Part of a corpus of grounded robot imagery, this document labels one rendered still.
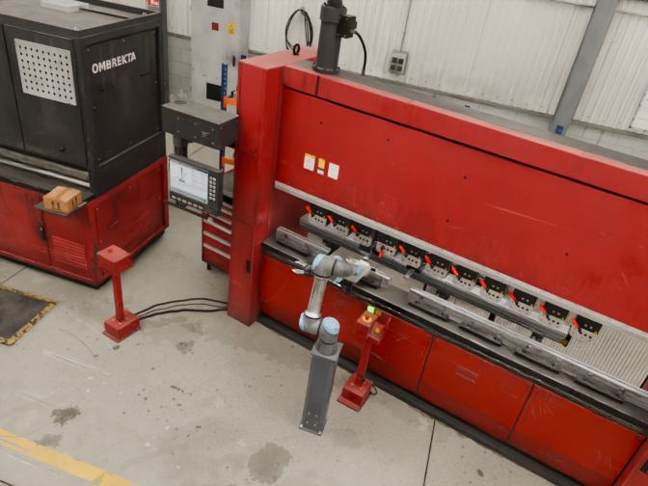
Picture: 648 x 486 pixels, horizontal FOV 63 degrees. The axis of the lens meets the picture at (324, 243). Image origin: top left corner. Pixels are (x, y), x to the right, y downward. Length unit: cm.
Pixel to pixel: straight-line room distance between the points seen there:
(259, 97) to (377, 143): 88
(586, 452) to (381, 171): 234
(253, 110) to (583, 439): 317
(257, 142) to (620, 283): 253
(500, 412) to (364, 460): 104
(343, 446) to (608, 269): 215
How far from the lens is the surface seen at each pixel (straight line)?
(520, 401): 406
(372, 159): 370
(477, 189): 348
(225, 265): 527
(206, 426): 415
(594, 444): 414
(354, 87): 362
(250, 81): 386
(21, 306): 533
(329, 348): 356
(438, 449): 430
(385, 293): 405
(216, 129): 374
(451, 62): 783
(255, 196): 413
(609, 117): 806
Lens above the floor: 327
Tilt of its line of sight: 32 degrees down
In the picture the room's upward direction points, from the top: 9 degrees clockwise
